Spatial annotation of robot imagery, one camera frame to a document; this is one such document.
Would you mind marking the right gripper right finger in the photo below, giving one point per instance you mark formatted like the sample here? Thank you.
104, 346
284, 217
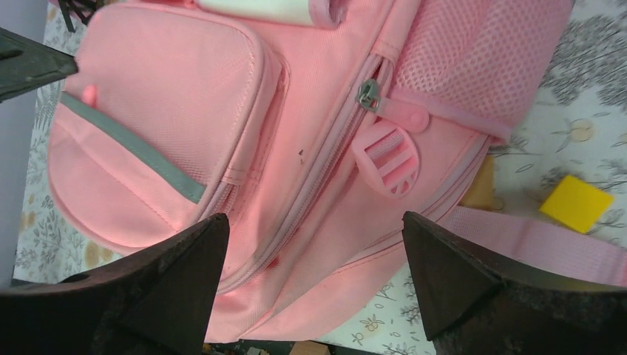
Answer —
475, 301

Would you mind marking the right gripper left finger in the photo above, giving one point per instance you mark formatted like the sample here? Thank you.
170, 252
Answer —
155, 301

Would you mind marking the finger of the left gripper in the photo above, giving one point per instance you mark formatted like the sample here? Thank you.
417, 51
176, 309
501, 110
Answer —
27, 65

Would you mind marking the pink school backpack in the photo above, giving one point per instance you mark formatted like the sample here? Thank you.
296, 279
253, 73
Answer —
314, 125

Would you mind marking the black microphone tripod stand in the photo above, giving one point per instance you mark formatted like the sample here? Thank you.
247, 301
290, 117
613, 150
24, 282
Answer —
83, 10

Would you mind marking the tan block near backpack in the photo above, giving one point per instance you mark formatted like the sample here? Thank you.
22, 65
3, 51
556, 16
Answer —
480, 194

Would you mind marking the wooden block on base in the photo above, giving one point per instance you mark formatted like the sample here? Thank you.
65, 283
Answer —
309, 348

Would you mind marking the yellow block near backpack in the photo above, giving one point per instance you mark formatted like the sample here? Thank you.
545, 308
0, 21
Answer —
576, 204

